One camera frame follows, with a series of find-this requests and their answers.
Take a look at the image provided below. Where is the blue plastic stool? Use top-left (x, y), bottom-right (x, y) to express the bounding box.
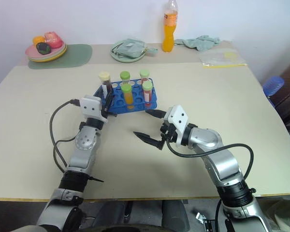
top-left (262, 75), bottom-right (285, 107)

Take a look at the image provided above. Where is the green-capped red test tube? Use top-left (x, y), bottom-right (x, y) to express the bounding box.
top-left (142, 80), bottom-right (154, 107)

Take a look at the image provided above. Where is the orange soda bottle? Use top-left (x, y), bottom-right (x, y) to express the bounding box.
top-left (162, 0), bottom-right (179, 53)

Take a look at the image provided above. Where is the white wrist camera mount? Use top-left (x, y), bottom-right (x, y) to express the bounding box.
top-left (79, 95), bottom-right (109, 122)
top-left (162, 104), bottom-right (189, 147)

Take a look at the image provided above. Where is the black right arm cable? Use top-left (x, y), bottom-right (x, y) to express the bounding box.
top-left (165, 139), bottom-right (255, 189)

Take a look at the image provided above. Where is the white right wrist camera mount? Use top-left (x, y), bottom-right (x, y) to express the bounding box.
top-left (162, 104), bottom-right (189, 147)

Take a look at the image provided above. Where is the pink plate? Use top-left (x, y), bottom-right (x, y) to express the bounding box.
top-left (25, 40), bottom-right (65, 59)

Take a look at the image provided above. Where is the yellow plate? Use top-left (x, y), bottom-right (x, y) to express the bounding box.
top-left (28, 43), bottom-right (68, 63)

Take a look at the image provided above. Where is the pink toy fruit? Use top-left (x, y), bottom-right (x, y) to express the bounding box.
top-left (43, 31), bottom-right (64, 48)

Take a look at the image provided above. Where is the green-capped clear test tube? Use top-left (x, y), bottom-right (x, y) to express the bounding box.
top-left (119, 71), bottom-right (131, 86)

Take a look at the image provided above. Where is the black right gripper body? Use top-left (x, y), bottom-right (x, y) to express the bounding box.
top-left (159, 121), bottom-right (179, 147)

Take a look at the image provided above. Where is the orange toy fruit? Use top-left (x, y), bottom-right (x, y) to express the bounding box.
top-left (32, 35), bottom-right (46, 47)

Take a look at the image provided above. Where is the yellow-capped dark red test tube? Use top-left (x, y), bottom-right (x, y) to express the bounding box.
top-left (98, 72), bottom-right (113, 99)

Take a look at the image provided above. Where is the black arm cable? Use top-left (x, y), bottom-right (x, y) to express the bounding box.
top-left (49, 99), bottom-right (86, 174)
top-left (165, 139), bottom-right (255, 189)

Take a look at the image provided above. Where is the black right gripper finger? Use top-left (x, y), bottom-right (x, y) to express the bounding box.
top-left (145, 109), bottom-right (168, 119)
top-left (132, 131), bottom-right (164, 151)

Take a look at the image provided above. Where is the black and green toy fruit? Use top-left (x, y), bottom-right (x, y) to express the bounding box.
top-left (36, 42), bottom-right (51, 55)

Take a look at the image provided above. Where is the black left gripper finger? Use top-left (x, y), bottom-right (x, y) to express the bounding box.
top-left (104, 91), bottom-right (115, 113)

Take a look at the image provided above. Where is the dark rounded shape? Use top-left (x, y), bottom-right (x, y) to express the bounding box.
top-left (161, 200), bottom-right (189, 231)

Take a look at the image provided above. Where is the green-capped orange test tube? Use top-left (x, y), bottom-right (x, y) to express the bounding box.
top-left (121, 84), bottom-right (135, 110)

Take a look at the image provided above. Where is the green-capped pink test tube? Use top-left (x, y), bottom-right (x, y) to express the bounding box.
top-left (139, 69), bottom-right (151, 85)

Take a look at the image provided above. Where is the clear plastic zip bag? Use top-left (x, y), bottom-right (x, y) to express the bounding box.
top-left (199, 48), bottom-right (248, 69)

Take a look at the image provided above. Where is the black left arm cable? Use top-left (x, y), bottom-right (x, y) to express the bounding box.
top-left (49, 99), bottom-right (86, 174)

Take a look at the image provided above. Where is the blue test tube rack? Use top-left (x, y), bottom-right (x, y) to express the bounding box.
top-left (93, 78), bottom-right (159, 115)

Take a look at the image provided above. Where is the green placemat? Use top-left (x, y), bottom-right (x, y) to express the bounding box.
top-left (27, 43), bottom-right (93, 71)

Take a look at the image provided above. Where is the green crumpled cloth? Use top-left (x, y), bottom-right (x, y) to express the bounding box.
top-left (174, 35), bottom-right (222, 52)

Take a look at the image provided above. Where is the pale green plate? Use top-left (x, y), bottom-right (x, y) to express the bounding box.
top-left (110, 40), bottom-right (148, 64)

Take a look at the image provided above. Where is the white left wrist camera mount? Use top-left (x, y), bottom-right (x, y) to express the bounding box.
top-left (79, 95), bottom-right (109, 122)

